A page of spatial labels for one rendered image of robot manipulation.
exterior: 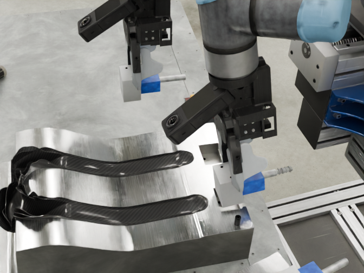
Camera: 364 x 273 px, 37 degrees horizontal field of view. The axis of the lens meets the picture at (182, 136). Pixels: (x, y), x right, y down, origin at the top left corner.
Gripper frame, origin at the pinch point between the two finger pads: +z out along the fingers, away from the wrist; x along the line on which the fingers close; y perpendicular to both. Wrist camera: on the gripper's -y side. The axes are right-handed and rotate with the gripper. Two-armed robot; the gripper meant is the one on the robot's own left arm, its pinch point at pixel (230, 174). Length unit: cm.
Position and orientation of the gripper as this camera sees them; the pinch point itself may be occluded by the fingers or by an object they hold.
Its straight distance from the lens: 90.9
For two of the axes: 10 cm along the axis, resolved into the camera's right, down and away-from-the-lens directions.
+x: -2.1, -5.7, 7.9
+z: 1.4, 7.8, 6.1
